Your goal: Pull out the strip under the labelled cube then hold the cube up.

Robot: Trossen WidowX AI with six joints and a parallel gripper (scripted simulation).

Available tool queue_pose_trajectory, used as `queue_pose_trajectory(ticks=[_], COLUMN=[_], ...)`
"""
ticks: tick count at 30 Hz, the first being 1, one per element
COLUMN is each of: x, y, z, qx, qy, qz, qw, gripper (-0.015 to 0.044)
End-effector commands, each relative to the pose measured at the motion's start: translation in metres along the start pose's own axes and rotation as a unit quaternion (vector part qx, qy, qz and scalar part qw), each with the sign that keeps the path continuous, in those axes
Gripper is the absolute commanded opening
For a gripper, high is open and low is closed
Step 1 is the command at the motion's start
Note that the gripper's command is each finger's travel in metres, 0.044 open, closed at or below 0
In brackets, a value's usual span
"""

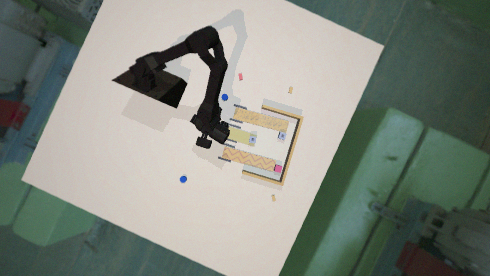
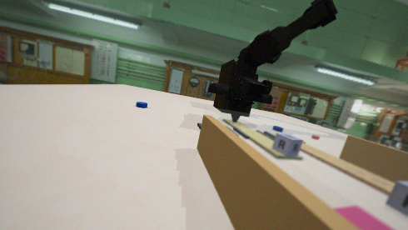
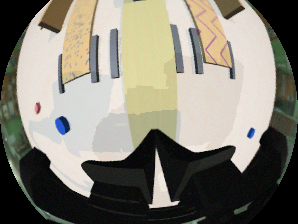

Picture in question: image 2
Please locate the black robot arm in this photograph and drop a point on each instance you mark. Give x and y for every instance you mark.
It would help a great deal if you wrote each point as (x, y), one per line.
(268, 45)

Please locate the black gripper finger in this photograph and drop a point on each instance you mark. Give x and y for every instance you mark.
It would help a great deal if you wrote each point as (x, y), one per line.
(243, 105)
(233, 103)

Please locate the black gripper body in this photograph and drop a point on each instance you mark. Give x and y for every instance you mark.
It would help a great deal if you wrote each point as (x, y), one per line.
(231, 92)

